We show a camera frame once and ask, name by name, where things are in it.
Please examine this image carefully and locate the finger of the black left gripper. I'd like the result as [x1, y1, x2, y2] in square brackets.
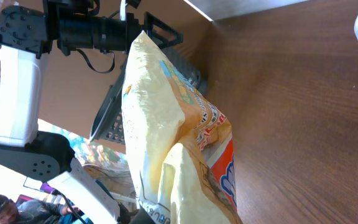
[144, 12, 183, 49]

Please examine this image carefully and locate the yellow snack bag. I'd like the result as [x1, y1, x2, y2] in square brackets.
[121, 32, 241, 223]

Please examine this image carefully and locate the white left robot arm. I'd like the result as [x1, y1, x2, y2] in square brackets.
[0, 1, 183, 223]

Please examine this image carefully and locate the seated person in background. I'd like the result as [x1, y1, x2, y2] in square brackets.
[0, 194, 83, 224]

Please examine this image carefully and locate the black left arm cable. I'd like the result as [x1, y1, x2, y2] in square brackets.
[54, 0, 142, 224]

